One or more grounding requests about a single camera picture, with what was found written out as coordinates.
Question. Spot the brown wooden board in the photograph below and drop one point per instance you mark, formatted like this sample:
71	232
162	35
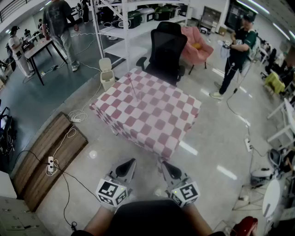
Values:
46	156

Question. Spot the round white side table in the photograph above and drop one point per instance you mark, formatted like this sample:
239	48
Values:
272	198

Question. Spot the dark framed work table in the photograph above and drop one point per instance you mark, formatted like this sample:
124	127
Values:
38	49

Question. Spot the dark green kitchen appliance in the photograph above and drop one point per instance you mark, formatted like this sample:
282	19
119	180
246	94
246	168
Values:
134	19
162	12

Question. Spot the light grey cloth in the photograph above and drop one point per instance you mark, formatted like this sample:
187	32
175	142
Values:
224	51

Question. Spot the red stool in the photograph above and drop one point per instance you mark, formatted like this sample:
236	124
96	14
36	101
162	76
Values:
246	227

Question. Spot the black mesh office chair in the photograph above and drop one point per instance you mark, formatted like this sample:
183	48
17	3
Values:
167	53

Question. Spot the yellow green stool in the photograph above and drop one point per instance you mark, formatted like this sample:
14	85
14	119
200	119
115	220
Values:
275	81

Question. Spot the grey drawer cabinet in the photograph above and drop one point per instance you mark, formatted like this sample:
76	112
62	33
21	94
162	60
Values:
16	219

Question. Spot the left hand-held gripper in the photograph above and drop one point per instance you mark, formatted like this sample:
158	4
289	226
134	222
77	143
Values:
111	191

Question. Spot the white metal shelf rack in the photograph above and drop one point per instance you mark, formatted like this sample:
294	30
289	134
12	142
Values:
125	34

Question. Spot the white power strip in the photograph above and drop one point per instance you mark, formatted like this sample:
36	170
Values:
75	119
51	164
248	144

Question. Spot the person's left forearm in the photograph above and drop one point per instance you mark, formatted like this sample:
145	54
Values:
100	219

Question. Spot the yellow cushion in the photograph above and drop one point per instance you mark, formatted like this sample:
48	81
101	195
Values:
197	45

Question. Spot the person's black shirt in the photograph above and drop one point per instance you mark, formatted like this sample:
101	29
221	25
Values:
156	219

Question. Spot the pink armchair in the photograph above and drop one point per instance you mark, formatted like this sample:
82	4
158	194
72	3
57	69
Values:
196	55

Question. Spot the white framed table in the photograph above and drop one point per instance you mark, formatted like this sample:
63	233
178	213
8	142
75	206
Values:
288	119

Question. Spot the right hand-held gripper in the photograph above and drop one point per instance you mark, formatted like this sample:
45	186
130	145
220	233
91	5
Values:
186	193

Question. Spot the beige lidded trash bin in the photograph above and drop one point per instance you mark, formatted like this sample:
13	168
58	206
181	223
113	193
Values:
107	74

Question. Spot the person's right forearm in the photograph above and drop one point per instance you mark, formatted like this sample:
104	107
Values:
198	219

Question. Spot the grey storage cart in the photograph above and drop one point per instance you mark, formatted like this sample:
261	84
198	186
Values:
210	17

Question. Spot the white grey floor device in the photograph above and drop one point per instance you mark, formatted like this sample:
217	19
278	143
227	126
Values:
261	176

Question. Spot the red white checkered tablecloth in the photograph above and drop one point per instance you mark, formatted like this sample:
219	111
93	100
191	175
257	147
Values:
156	115

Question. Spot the white kitchen appliance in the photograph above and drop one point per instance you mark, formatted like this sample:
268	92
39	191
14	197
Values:
146	14

